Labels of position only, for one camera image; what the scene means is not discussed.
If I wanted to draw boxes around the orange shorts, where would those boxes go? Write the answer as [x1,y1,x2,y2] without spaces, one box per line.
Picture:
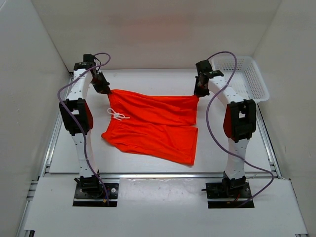
[101,89,199,166]

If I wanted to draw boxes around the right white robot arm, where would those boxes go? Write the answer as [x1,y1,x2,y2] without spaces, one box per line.
[194,60,256,198]

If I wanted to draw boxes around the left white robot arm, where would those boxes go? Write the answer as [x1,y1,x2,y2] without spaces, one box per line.
[57,53,111,198]

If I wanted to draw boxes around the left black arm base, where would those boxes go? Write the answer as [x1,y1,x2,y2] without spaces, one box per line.
[73,176,119,207]

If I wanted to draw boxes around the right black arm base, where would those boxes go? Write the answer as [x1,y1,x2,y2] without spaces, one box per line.
[201,173,255,209]

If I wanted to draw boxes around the white plastic basket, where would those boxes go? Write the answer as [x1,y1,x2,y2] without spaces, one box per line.
[211,55,270,103]

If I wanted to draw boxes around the aluminium table rail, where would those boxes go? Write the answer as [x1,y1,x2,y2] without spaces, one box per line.
[101,172,223,179]

